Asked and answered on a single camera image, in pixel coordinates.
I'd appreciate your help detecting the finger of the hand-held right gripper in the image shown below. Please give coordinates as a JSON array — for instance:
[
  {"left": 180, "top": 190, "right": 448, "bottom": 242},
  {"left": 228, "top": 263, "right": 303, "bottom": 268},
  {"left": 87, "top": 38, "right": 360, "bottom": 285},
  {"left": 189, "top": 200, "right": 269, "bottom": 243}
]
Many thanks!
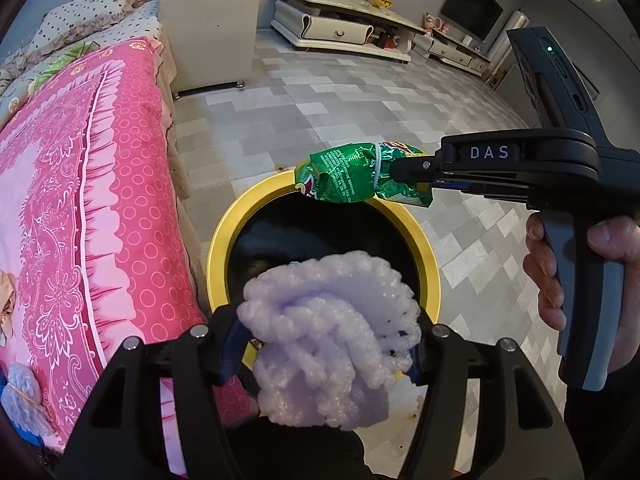
[{"left": 387, "top": 156, "right": 443, "bottom": 183}]

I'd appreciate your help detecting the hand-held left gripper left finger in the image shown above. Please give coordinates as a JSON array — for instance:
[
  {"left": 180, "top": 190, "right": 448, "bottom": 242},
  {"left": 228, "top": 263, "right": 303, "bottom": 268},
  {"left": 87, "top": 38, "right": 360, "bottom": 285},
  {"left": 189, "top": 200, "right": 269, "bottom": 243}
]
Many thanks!
[{"left": 62, "top": 305, "right": 251, "bottom": 480}]

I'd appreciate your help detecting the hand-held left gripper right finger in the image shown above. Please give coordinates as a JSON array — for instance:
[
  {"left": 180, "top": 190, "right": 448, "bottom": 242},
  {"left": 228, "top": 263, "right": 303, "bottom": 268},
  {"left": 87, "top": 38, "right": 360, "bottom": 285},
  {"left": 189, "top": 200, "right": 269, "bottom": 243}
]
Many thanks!
[{"left": 407, "top": 310, "right": 586, "bottom": 480}]

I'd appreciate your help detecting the green chip bag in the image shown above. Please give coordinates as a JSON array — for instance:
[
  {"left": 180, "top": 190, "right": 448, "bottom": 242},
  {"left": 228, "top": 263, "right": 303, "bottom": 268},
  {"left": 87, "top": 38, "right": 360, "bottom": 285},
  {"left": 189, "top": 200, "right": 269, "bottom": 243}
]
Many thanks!
[{"left": 292, "top": 141, "right": 435, "bottom": 207}]

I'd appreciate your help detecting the white foam fruit net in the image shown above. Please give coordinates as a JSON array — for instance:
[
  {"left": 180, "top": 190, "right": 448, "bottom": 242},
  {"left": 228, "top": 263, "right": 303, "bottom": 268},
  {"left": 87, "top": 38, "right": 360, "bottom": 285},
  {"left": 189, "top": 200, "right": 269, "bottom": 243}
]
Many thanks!
[{"left": 237, "top": 255, "right": 423, "bottom": 431}]

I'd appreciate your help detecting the yellow rimmed black trash bin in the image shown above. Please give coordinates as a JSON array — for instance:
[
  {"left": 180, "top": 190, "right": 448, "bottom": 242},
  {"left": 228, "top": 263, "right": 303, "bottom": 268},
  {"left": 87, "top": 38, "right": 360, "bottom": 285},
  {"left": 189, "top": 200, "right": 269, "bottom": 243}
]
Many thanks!
[{"left": 206, "top": 172, "right": 441, "bottom": 377}]

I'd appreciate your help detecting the person's right hand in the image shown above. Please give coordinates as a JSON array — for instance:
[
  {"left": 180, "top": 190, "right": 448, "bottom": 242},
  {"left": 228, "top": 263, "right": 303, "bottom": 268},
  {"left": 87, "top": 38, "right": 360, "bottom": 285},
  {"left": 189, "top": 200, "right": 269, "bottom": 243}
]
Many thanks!
[{"left": 522, "top": 211, "right": 640, "bottom": 376}]

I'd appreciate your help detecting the cream television stand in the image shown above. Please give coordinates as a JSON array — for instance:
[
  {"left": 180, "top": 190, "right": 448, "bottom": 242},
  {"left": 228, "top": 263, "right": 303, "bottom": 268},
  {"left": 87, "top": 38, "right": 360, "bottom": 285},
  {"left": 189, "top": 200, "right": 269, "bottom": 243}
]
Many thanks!
[{"left": 412, "top": 27, "right": 493, "bottom": 75}]

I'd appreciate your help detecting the white standing air conditioner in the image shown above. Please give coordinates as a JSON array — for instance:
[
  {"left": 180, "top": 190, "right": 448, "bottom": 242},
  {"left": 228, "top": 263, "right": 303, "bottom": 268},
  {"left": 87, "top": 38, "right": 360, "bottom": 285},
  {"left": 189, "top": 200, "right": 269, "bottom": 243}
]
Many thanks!
[{"left": 487, "top": 9, "right": 530, "bottom": 81}]

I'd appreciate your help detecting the black flat television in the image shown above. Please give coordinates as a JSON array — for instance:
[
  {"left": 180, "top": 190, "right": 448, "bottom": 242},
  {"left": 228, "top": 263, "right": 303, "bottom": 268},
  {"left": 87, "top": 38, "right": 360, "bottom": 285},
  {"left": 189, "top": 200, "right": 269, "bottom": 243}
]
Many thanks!
[{"left": 440, "top": 0, "right": 504, "bottom": 42}]

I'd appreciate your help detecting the cream marble coffee table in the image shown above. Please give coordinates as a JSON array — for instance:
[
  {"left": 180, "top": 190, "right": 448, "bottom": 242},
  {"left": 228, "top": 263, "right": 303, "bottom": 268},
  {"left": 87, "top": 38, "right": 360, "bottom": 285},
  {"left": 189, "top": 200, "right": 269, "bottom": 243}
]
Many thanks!
[{"left": 270, "top": 0, "right": 428, "bottom": 63}]

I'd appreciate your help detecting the pink floral blanket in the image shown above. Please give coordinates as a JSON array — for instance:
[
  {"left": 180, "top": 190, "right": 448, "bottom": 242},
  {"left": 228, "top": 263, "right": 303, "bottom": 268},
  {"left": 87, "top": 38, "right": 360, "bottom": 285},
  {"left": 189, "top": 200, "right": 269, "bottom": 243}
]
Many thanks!
[{"left": 0, "top": 35, "right": 261, "bottom": 441}]

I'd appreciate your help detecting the cream leather nightstand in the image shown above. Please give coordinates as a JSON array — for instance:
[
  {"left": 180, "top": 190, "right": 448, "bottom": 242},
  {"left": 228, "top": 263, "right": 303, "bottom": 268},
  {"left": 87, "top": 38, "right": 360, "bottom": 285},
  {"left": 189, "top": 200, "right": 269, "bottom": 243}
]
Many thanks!
[{"left": 159, "top": 0, "right": 263, "bottom": 101}]

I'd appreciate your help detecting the polka dot bed sheet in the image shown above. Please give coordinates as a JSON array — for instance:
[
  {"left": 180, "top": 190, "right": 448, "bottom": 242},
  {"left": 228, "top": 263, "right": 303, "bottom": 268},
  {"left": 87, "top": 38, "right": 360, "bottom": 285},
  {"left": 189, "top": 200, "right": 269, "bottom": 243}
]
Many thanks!
[{"left": 0, "top": 0, "right": 162, "bottom": 92}]

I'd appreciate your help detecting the green leaf print cloth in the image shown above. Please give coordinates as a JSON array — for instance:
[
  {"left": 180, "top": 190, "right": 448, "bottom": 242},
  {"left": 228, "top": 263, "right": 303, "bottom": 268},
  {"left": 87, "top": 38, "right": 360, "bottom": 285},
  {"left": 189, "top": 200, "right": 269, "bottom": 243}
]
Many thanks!
[{"left": 27, "top": 42, "right": 108, "bottom": 86}]

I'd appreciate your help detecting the grey floral quilt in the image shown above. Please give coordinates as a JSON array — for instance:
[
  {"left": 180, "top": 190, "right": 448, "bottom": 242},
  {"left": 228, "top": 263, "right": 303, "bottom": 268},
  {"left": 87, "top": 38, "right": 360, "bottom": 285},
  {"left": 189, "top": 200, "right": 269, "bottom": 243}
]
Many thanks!
[{"left": 0, "top": 67, "right": 32, "bottom": 117}]

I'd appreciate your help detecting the polka dot pillow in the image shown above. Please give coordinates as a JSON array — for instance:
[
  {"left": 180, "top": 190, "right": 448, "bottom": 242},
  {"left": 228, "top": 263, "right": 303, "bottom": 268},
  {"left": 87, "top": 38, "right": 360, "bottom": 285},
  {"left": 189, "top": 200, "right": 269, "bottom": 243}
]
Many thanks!
[{"left": 25, "top": 0, "right": 148, "bottom": 56}]

